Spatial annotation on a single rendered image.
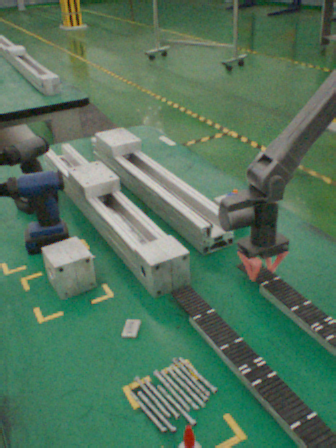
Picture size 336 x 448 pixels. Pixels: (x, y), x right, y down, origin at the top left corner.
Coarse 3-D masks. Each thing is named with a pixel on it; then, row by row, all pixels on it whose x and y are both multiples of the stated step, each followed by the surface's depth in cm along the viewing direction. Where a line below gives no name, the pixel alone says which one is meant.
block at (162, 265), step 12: (156, 240) 115; (168, 240) 115; (144, 252) 111; (156, 252) 111; (168, 252) 110; (180, 252) 110; (144, 264) 110; (156, 264) 107; (168, 264) 109; (180, 264) 110; (144, 276) 113; (156, 276) 108; (168, 276) 110; (180, 276) 112; (156, 288) 110; (168, 288) 112
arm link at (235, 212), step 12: (276, 180) 95; (240, 192) 101; (252, 192) 100; (276, 192) 96; (228, 204) 97; (240, 204) 98; (228, 216) 98; (240, 216) 98; (252, 216) 99; (228, 228) 99; (240, 228) 100
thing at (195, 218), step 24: (96, 144) 179; (120, 168) 163; (144, 168) 163; (144, 192) 149; (168, 192) 146; (192, 192) 138; (168, 216) 138; (192, 216) 126; (216, 216) 128; (192, 240) 128; (216, 240) 126
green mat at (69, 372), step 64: (128, 128) 216; (64, 192) 163; (128, 192) 160; (0, 256) 131; (192, 256) 125; (256, 256) 123; (320, 256) 122; (0, 320) 108; (64, 320) 107; (256, 320) 103; (0, 384) 92; (64, 384) 91; (128, 384) 90; (320, 384) 88
